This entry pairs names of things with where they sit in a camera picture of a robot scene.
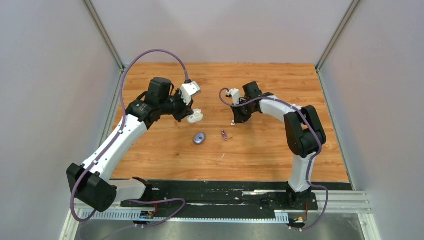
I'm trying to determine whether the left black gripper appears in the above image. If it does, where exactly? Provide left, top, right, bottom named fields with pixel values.
left=159, top=88, right=194, bottom=122

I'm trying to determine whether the white earbud charging case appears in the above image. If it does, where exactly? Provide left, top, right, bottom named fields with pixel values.
left=187, top=108, right=204, bottom=124

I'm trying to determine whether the blue-grey earbud case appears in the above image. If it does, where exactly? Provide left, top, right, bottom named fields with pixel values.
left=193, top=132, right=206, bottom=145

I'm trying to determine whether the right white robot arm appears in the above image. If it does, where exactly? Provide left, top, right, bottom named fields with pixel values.
left=225, top=81, right=327, bottom=209

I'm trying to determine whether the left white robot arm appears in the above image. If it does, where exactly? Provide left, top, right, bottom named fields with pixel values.
left=66, top=77, right=203, bottom=213

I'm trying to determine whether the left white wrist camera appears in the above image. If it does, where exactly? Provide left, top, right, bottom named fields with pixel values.
left=180, top=81, right=201, bottom=106

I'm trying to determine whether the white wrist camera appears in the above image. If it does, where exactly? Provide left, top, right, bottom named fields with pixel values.
left=226, top=88, right=242, bottom=105
left=180, top=81, right=201, bottom=106

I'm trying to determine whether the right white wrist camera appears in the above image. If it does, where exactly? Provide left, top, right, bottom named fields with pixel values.
left=226, top=88, right=242, bottom=105

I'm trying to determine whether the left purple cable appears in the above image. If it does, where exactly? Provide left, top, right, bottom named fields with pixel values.
left=69, top=49, right=191, bottom=229

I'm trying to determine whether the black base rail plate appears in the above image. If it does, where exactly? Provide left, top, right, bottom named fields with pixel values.
left=141, top=180, right=318, bottom=219

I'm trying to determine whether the left aluminium frame post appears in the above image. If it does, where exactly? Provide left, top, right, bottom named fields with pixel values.
left=82, top=0, right=125, bottom=85

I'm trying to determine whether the aluminium frame post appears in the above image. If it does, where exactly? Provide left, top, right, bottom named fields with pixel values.
left=82, top=0, right=125, bottom=85
left=315, top=0, right=363, bottom=76

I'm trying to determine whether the right aluminium frame post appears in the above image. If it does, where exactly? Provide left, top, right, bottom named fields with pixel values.
left=315, top=0, right=363, bottom=76

